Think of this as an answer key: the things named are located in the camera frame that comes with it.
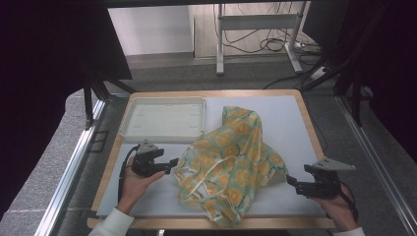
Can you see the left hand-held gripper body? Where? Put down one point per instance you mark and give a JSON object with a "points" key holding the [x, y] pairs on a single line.
{"points": [[147, 164]]}

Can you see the aluminium rail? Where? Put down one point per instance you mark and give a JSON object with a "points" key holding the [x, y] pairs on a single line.
{"points": [[72, 170], [377, 164]]}

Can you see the white power strip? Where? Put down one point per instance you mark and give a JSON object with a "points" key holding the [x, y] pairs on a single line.
{"points": [[318, 73]]}

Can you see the dark curtain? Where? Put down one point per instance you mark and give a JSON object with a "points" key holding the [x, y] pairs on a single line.
{"points": [[387, 65], [42, 65]]}

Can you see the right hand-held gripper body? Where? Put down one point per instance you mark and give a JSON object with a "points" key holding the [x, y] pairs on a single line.
{"points": [[324, 188]]}

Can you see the white plastic tray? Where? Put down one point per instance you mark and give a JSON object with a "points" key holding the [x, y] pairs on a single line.
{"points": [[164, 119]]}

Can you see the white metal desk frame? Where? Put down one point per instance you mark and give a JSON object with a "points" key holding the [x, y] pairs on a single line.
{"points": [[255, 21]]}

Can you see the lemon print green bag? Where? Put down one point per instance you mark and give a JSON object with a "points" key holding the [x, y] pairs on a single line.
{"points": [[229, 157]]}

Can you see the black metal stand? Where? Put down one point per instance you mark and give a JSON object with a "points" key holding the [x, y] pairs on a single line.
{"points": [[356, 98], [88, 101]]}

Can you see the person's left hand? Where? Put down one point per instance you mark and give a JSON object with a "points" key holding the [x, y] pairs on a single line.
{"points": [[134, 187]]}

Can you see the person's right hand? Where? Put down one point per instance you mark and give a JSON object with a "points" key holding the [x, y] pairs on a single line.
{"points": [[342, 213]]}

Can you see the pale blue table mat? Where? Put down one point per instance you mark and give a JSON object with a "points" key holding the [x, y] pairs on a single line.
{"points": [[285, 124]]}

